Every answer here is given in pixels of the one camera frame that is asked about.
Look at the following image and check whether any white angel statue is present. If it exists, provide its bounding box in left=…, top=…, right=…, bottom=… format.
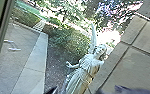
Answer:
left=61, top=22, right=109, bottom=94

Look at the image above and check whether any low brownish hedge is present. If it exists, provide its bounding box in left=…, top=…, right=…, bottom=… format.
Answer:
left=10, top=6, right=42, bottom=28

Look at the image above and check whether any dark green shrub bed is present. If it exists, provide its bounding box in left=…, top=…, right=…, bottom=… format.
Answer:
left=42, top=23, right=92, bottom=61

